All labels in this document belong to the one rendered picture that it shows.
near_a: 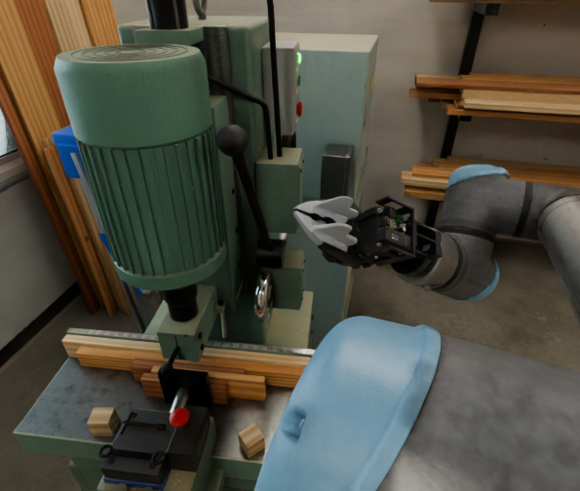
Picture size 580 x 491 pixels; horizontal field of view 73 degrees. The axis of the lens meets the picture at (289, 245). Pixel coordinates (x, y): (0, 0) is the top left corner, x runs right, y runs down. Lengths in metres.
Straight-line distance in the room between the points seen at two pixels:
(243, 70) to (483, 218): 0.45
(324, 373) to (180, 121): 0.39
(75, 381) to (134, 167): 0.55
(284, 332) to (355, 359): 0.91
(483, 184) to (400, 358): 0.55
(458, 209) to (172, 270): 0.45
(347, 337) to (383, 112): 2.69
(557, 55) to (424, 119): 0.77
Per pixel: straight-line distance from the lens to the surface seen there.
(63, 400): 0.93
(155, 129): 0.49
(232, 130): 0.44
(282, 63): 0.79
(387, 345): 0.17
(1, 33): 2.09
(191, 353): 0.75
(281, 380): 0.82
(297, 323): 1.09
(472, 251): 0.67
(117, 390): 0.90
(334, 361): 0.16
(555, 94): 2.45
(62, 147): 1.54
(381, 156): 2.92
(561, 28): 2.88
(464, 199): 0.69
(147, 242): 0.56
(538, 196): 0.70
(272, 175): 0.74
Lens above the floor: 1.57
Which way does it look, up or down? 34 degrees down
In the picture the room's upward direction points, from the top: straight up
